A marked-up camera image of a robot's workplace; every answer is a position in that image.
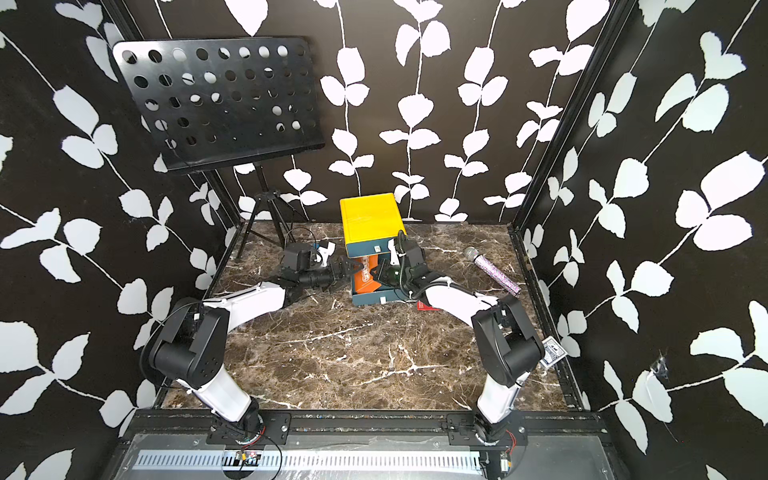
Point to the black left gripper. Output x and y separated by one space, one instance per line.
343 275

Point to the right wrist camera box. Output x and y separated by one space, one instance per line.
411 255

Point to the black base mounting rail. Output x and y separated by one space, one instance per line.
461 428

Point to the yellow teal drawer cabinet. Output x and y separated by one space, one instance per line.
369 223

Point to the purple rhinestone microphone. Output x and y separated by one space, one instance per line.
480 261

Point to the red postcard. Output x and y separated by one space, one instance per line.
421 306

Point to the orange postcard with white pattern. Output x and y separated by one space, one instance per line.
364 280

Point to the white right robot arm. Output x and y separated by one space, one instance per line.
509 346

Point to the white slotted cable duct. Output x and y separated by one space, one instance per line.
299 460

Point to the playing card on table edge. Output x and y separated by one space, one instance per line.
554 352

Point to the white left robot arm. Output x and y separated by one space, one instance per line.
189 348

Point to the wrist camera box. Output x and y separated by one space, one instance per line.
297 257
411 255

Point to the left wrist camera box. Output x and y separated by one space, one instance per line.
297 257

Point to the black perforated music stand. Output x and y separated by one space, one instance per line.
215 103

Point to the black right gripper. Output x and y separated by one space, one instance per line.
386 267

